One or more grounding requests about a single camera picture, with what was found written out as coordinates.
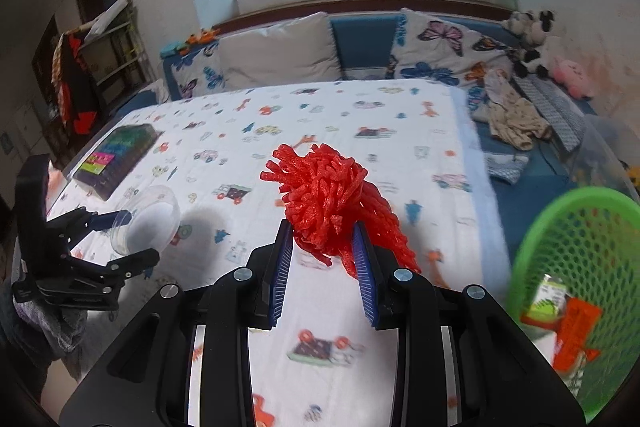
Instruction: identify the small butterfly print pillow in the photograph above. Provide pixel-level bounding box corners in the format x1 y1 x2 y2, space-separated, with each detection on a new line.
170 42 226 100

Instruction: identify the black white cow plush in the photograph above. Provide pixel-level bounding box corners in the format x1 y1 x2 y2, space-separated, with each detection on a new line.
515 9 557 78

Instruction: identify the pink round plush toy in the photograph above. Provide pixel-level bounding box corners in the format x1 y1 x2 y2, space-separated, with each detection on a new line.
550 59 596 100

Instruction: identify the black tray colourful label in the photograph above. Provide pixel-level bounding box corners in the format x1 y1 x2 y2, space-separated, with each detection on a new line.
72 123 163 200

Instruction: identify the teal toy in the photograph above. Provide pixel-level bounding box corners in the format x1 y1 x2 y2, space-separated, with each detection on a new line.
159 39 190 58

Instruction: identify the person's left forearm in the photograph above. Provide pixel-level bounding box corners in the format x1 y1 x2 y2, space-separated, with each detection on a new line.
10 297 88 380

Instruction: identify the white car print blanket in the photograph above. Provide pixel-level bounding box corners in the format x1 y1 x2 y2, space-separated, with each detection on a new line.
45 79 581 427

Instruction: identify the metal shelf rack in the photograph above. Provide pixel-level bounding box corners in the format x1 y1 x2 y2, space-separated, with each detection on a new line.
60 0 151 108

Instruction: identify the green plastic mesh basket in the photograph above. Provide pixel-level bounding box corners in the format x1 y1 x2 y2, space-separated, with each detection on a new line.
507 187 640 423

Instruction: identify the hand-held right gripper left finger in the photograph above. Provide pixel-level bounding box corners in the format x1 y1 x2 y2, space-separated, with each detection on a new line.
59 221 296 427

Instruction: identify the beige pillow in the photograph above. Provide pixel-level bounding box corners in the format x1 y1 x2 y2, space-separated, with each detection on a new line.
217 11 343 90

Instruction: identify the orange toy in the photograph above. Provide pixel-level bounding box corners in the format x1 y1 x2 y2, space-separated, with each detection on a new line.
186 29 221 48

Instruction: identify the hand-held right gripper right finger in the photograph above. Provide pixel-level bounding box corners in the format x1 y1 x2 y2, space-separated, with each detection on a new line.
351 222 586 427

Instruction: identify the beige patterned child garment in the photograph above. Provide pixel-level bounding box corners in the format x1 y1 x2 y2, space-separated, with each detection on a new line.
487 69 553 151

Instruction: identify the blue sofa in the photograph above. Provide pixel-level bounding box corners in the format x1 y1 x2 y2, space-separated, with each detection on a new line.
115 9 601 208

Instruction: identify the large butterfly print pillow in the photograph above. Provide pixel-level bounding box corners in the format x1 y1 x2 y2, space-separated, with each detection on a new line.
385 8 521 88

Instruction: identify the clear plastic storage bin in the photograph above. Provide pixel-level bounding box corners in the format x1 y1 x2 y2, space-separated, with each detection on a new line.
565 114 640 202

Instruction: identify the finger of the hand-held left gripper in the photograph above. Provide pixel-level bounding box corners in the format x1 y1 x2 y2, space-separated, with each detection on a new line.
75 248 161 289
62 208 132 253

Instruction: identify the blue white patterned cloth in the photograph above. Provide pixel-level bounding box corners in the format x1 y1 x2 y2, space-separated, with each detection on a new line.
487 154 531 184
515 77 586 150

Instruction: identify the black red garment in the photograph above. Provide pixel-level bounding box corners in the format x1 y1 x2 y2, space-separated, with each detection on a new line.
52 32 98 135

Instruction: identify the red snack wrapper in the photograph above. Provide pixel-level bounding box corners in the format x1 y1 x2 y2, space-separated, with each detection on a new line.
552 298 603 370

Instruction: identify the grey white plush toy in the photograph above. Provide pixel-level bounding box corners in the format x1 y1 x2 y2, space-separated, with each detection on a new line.
501 12 530 35

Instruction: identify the clear plastic cup white inside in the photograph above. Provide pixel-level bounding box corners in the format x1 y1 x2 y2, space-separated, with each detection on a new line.
111 186 182 255

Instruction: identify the red foam fruit net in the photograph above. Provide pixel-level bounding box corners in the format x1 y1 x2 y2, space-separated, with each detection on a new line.
260 143 421 280

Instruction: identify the green white packet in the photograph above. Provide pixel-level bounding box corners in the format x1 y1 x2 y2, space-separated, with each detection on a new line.
520 274 568 325

